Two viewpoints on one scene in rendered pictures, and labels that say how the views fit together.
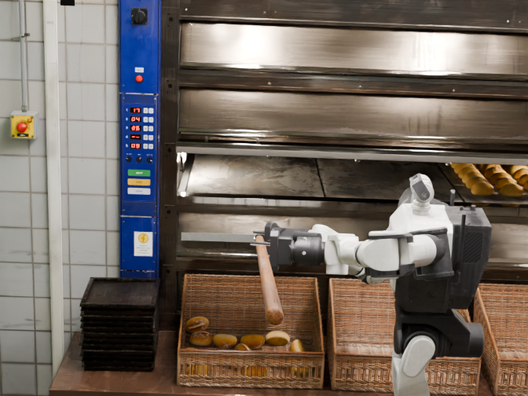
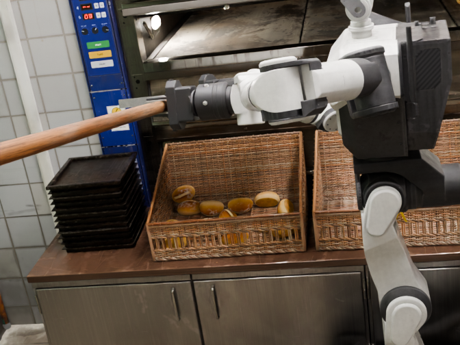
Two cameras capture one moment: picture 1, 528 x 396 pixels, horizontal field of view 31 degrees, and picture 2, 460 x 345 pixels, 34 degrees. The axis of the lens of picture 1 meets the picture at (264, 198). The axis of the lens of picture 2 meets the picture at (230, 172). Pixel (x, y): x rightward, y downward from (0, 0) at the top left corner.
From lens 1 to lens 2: 1.20 m
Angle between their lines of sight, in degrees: 13
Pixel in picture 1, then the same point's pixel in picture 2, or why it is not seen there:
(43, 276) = (33, 162)
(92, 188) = (57, 67)
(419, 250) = (331, 78)
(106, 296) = (77, 176)
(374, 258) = (266, 96)
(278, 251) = (177, 105)
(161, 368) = (143, 242)
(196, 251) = not seen: hidden behind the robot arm
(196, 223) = not seen: hidden behind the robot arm
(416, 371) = (381, 228)
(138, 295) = (110, 171)
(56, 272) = (43, 156)
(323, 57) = not seen: outside the picture
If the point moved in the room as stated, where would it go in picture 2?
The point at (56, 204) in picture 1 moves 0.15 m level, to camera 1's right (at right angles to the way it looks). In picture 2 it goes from (27, 89) to (61, 85)
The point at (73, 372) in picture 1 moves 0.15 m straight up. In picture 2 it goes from (55, 255) to (46, 220)
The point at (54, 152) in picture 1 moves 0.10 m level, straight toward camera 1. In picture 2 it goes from (12, 35) to (7, 40)
